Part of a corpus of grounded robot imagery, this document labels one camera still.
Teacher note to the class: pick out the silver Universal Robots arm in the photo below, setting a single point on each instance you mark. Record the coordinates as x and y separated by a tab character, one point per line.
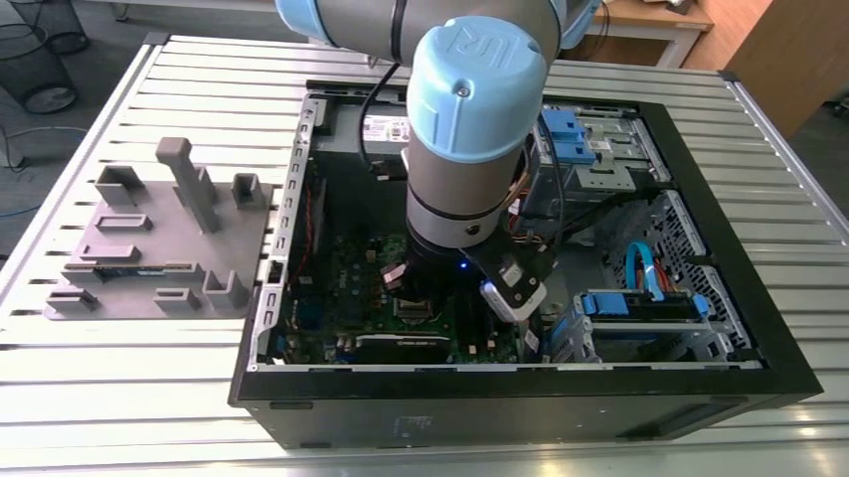
458	149

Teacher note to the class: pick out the CPU socket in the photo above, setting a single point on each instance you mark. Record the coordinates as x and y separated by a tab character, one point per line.
411	310

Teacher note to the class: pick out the green motherboard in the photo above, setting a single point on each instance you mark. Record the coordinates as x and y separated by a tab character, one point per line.
338	298

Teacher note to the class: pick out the black graphics card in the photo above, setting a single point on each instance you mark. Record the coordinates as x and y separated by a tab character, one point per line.
398	348

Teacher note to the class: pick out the black case fan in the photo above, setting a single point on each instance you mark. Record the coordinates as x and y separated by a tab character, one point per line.
317	218

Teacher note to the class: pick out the blue plastic tab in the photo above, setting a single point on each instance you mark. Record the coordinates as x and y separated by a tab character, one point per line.
560	343

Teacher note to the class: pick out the black PC case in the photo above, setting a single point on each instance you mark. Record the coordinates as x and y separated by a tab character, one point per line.
465	402

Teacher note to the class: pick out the hard disk in blue carrier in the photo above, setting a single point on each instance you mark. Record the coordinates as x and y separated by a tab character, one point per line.
604	304

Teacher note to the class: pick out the grey power supply unit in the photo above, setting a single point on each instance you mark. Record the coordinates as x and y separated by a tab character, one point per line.
378	129

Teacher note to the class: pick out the tall metal drive cage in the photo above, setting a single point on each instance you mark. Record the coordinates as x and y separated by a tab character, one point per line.
617	179

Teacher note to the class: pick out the grey parts rack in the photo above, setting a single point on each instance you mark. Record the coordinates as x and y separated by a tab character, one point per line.
172	238

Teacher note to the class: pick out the low metal drive cage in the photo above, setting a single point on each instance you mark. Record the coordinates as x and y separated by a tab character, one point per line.
722	343

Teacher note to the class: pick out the wooden desk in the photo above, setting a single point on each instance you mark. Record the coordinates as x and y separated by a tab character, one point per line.
657	22

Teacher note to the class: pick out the wooden cabinet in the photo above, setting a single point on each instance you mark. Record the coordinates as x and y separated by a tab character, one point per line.
789	64

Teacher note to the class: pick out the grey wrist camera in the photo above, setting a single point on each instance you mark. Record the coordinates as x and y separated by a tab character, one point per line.
393	274

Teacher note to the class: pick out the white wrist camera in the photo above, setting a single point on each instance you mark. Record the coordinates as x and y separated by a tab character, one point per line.
503	303

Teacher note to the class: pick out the blue drive bay bracket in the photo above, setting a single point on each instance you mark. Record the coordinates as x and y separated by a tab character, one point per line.
568	139

